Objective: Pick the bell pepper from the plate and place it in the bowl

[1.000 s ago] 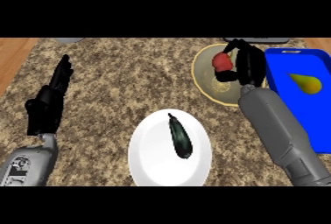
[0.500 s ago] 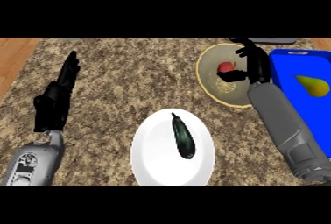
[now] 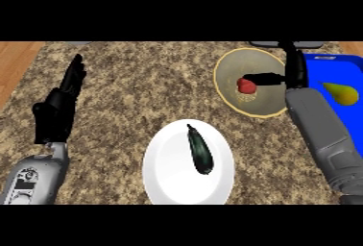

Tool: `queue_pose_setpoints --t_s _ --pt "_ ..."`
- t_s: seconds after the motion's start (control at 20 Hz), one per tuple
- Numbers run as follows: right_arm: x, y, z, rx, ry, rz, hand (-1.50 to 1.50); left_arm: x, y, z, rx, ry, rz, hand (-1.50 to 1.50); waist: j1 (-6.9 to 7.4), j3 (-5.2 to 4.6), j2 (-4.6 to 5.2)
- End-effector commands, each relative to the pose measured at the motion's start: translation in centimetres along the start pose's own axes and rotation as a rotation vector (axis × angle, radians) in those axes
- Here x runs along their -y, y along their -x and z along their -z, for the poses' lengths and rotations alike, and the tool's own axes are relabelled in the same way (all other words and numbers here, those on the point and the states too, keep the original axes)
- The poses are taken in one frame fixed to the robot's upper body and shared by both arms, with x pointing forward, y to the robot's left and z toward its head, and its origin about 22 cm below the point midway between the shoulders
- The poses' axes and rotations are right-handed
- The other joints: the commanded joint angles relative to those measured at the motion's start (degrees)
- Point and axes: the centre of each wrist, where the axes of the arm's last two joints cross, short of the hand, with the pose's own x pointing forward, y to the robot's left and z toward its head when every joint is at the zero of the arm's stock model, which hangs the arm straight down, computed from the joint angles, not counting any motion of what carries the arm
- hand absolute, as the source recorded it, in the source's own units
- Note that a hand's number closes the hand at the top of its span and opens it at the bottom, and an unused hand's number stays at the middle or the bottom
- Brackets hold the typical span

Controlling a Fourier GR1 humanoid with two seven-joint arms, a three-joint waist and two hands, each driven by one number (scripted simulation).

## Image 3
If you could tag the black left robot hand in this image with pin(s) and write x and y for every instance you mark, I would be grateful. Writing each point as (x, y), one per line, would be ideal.
(59, 105)

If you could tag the yellow-green pear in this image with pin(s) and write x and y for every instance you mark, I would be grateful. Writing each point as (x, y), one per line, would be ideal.
(343, 93)

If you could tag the blue tray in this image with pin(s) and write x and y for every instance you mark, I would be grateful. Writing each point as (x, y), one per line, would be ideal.
(338, 80)

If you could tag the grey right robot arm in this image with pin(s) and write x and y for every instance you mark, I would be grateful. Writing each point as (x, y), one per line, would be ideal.
(323, 137)

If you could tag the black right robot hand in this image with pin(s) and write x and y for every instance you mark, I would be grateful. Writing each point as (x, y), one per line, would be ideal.
(295, 68)

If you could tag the white plate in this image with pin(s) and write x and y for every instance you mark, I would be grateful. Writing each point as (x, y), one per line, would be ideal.
(188, 164)

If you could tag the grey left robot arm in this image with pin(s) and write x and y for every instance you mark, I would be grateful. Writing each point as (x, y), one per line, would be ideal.
(39, 181)

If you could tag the dark green zucchini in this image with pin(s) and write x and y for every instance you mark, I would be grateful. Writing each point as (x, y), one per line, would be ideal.
(199, 153)

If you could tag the red bell pepper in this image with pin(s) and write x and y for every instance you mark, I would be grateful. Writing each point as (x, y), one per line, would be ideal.
(245, 86)

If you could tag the grey flat object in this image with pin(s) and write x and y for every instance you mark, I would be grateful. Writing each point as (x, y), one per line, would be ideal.
(80, 42)
(303, 44)

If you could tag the yellow-rimmed grey bowl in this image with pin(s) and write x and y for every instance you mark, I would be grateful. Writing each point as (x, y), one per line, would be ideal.
(245, 67)

